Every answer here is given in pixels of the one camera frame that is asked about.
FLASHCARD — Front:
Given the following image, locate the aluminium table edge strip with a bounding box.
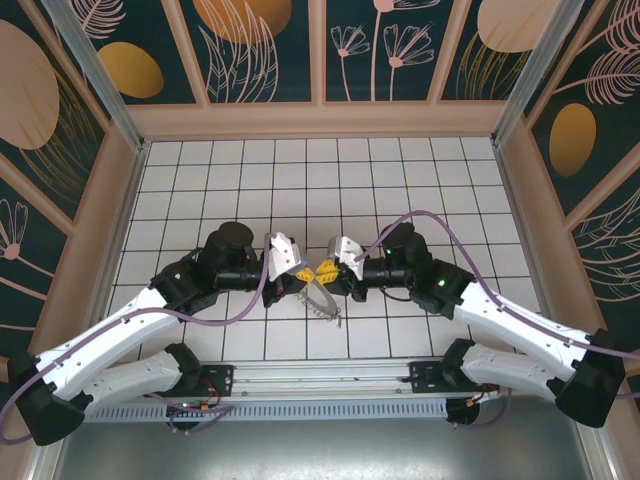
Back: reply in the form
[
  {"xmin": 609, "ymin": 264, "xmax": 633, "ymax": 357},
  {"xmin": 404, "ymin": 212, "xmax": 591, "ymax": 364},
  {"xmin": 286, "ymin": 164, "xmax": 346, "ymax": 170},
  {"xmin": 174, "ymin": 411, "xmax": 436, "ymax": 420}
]
[
  {"xmin": 492, "ymin": 139, "xmax": 544, "ymax": 314},
  {"xmin": 107, "ymin": 142, "xmax": 152, "ymax": 301}
]

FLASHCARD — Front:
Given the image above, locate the grey metal sheet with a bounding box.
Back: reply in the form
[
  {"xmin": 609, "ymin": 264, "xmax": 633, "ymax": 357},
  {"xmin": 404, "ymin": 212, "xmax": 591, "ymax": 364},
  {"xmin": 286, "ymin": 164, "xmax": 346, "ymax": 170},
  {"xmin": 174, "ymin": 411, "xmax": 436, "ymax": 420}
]
[{"xmin": 52, "ymin": 417, "xmax": 589, "ymax": 480}]

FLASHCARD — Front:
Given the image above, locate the orange oval white feathers panel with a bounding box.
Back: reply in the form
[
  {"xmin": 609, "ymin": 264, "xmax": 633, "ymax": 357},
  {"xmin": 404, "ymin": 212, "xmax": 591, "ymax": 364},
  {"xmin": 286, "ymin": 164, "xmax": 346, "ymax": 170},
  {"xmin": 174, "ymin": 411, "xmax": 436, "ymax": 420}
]
[{"xmin": 524, "ymin": 0, "xmax": 640, "ymax": 219}]

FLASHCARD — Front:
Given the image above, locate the orange circle white feathers panel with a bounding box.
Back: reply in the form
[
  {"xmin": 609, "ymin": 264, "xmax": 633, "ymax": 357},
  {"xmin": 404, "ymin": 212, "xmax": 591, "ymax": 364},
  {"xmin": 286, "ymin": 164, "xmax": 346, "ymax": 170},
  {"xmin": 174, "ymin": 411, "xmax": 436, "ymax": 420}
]
[{"xmin": 179, "ymin": 0, "xmax": 316, "ymax": 105}]

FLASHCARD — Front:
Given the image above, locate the peach circle golden lines panel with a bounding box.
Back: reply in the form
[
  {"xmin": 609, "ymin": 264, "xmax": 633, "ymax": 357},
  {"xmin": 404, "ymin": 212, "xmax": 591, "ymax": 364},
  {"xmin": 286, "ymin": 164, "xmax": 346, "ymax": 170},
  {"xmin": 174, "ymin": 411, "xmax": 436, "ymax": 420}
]
[
  {"xmin": 0, "ymin": 4, "xmax": 112, "ymax": 226},
  {"xmin": 439, "ymin": 0, "xmax": 556, "ymax": 101}
]

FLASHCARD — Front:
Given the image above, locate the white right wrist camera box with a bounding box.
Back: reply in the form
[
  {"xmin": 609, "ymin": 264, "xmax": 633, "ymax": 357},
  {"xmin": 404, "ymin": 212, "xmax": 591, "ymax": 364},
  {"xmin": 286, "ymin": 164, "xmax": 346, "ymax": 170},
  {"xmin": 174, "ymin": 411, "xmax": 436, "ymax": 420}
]
[{"xmin": 325, "ymin": 234, "xmax": 369, "ymax": 281}]

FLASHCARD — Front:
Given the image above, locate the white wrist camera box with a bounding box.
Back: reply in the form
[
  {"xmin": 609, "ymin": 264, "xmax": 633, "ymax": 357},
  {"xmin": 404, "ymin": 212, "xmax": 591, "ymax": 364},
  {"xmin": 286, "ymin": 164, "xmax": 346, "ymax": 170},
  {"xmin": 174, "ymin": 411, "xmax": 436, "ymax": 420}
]
[
  {"xmin": 325, "ymin": 234, "xmax": 369, "ymax": 281},
  {"xmin": 263, "ymin": 230, "xmax": 306, "ymax": 282}
]

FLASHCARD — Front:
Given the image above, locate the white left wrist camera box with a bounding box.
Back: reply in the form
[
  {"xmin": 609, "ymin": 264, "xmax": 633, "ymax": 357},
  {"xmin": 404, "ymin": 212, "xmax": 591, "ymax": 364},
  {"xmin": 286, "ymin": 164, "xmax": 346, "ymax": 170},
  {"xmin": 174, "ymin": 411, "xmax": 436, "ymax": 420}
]
[{"xmin": 263, "ymin": 230, "xmax": 306, "ymax": 282}]

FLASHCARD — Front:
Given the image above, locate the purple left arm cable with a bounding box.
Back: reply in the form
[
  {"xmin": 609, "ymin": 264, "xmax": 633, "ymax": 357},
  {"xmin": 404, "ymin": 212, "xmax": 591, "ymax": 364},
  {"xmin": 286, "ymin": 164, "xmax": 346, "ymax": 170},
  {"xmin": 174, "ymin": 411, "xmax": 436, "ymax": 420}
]
[{"xmin": 0, "ymin": 232, "xmax": 276, "ymax": 446}]

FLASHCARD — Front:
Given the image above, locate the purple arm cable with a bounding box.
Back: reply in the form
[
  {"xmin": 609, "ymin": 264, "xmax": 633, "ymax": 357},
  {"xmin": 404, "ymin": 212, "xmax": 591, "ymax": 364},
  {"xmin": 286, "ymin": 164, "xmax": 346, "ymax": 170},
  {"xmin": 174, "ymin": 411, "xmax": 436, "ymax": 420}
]
[
  {"xmin": 354, "ymin": 210, "xmax": 640, "ymax": 401},
  {"xmin": 0, "ymin": 232, "xmax": 276, "ymax": 446}
]

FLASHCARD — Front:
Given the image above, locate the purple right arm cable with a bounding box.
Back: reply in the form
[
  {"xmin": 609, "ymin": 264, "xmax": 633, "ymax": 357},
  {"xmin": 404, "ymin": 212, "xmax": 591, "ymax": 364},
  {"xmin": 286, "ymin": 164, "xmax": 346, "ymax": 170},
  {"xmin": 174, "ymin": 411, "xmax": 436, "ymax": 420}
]
[{"xmin": 354, "ymin": 210, "xmax": 640, "ymax": 401}]

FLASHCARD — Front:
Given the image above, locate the aluminium mounting rail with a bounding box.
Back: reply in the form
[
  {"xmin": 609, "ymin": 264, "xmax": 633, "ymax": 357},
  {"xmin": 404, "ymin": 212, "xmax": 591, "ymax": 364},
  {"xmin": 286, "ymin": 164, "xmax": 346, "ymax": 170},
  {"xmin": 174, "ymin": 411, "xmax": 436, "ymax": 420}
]
[{"xmin": 232, "ymin": 362, "xmax": 411, "ymax": 401}]

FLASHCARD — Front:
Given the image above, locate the grey slotted cable duct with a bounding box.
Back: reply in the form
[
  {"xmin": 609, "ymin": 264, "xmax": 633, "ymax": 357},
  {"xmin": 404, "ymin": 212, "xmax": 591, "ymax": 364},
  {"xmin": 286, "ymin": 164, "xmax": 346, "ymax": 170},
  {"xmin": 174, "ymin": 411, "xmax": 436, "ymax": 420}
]
[{"xmin": 87, "ymin": 397, "xmax": 449, "ymax": 422}]

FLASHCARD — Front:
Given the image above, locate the thin red black wire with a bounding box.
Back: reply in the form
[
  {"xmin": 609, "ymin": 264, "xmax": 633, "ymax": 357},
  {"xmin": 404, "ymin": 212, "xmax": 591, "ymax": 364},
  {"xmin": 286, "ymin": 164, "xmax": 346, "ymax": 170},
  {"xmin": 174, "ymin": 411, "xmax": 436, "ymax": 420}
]
[
  {"xmin": 197, "ymin": 382, "xmax": 224, "ymax": 416},
  {"xmin": 462, "ymin": 389, "xmax": 504, "ymax": 407}
]

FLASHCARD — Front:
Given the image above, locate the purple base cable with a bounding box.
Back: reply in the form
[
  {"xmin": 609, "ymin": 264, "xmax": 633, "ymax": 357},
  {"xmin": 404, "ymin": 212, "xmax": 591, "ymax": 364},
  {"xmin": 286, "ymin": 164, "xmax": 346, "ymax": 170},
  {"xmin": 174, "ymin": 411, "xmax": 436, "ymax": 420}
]
[
  {"xmin": 447, "ymin": 387, "xmax": 514, "ymax": 431},
  {"xmin": 143, "ymin": 392, "xmax": 237, "ymax": 435}
]

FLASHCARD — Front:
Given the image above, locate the orange oval wall art panel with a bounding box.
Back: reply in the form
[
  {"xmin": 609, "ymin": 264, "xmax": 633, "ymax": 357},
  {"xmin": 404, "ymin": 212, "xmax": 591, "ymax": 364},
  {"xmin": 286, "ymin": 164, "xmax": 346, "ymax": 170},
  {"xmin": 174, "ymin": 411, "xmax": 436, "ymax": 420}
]
[{"xmin": 74, "ymin": 0, "xmax": 204, "ymax": 106}]

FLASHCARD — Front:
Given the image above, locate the single pink flower wall panel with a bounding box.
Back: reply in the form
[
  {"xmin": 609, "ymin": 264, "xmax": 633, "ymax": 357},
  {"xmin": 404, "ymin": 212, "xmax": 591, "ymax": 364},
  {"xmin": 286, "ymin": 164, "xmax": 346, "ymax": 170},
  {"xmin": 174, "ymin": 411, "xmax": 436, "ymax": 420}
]
[{"xmin": 0, "ymin": 159, "xmax": 71, "ymax": 331}]

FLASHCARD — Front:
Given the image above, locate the white feathers wall art panel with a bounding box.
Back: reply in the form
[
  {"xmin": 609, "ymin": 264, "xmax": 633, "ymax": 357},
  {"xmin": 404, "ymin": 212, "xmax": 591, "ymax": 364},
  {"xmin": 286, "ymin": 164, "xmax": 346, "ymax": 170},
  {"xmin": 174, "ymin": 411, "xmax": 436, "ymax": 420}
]
[{"xmin": 569, "ymin": 194, "xmax": 640, "ymax": 331}]

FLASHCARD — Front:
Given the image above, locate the pink flowers wall art panel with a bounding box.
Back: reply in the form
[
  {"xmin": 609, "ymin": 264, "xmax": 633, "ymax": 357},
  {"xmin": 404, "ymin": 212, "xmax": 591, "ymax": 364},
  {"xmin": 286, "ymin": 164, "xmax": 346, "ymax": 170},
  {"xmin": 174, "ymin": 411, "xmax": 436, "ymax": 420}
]
[{"xmin": 324, "ymin": 0, "xmax": 469, "ymax": 104}]

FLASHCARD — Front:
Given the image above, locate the aluminium corner post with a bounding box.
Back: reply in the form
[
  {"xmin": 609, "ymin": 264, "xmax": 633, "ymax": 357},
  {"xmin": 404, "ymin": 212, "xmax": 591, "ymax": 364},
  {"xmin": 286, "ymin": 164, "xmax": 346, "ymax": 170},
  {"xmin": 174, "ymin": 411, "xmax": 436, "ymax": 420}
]
[
  {"xmin": 39, "ymin": 0, "xmax": 151, "ymax": 154},
  {"xmin": 489, "ymin": 0, "xmax": 601, "ymax": 146}
]

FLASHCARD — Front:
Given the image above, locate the aluminium frame bar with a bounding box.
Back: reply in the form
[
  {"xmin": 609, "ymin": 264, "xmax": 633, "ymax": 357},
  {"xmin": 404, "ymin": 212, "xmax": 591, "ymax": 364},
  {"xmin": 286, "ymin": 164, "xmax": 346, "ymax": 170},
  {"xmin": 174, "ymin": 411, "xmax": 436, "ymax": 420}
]
[
  {"xmin": 577, "ymin": 424, "xmax": 624, "ymax": 480},
  {"xmin": 24, "ymin": 439, "xmax": 64, "ymax": 480}
]

